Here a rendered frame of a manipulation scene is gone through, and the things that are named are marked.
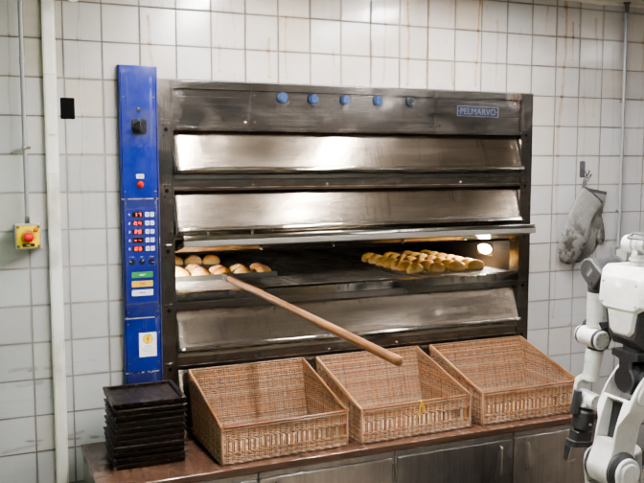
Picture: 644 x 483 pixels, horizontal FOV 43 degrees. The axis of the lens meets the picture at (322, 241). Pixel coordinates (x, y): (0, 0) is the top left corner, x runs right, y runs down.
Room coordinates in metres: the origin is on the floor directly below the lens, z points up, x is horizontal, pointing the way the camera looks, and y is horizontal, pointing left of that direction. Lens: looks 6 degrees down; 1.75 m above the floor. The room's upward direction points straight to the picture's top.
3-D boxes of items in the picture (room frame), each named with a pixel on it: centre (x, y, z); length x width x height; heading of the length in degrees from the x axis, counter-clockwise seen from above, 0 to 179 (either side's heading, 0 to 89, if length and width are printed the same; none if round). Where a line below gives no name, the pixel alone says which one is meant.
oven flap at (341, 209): (3.85, -0.19, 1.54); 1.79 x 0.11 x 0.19; 113
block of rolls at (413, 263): (4.48, -0.55, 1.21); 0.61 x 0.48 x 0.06; 23
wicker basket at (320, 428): (3.37, 0.24, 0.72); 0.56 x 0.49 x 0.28; 115
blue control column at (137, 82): (4.29, 1.14, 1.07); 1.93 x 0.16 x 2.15; 23
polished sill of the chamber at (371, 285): (3.87, -0.18, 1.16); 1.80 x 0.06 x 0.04; 113
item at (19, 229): (3.22, 1.17, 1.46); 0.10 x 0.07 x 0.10; 113
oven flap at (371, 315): (3.85, -0.19, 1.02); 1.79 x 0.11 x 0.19; 113
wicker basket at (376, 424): (3.61, -0.32, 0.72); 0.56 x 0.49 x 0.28; 114
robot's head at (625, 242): (3.02, -1.18, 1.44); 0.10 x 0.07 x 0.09; 24
